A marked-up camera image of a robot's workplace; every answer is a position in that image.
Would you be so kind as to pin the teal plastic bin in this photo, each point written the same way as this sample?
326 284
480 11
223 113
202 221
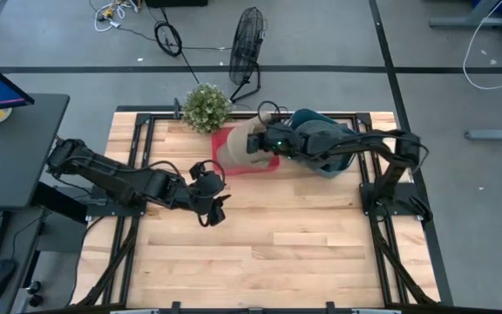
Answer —
305 117

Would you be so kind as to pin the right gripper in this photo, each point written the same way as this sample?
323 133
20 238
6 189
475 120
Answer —
281 141

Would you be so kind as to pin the black floor fan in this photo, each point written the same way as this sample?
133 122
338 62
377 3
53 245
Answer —
246 43

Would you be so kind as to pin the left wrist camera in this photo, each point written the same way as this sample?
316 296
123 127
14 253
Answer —
197 170

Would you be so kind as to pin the small green potted plant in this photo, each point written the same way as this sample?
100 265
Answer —
207 107

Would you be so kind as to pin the black table frame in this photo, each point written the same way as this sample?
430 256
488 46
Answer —
140 144

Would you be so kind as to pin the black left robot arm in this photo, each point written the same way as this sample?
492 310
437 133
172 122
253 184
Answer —
116 179

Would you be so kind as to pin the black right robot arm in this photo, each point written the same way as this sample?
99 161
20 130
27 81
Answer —
401 144

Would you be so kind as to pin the pink plastic bin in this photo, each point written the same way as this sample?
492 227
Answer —
251 169

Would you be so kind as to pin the black desk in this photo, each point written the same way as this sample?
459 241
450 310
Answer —
11 161

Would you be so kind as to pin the grey desk foot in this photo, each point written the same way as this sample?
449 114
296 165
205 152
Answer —
495 134
460 21

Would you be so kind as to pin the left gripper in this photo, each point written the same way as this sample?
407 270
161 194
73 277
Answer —
205 189

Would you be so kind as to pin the teal denim cap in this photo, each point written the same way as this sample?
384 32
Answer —
320 137

